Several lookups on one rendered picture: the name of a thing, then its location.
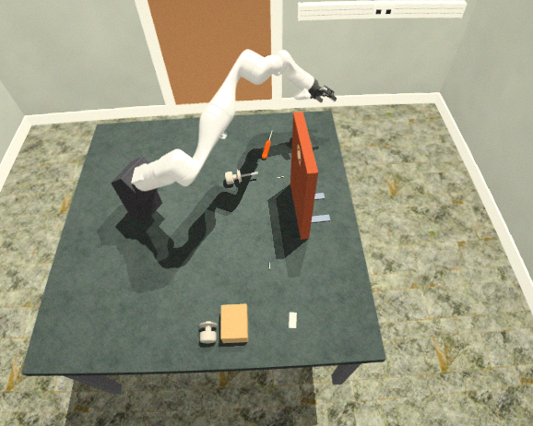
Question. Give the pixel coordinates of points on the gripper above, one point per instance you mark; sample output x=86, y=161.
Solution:
x=319, y=91

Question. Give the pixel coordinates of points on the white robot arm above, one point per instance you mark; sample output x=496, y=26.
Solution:
x=217, y=116

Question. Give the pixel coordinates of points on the orange-handled screwdriver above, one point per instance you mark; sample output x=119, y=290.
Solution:
x=266, y=149

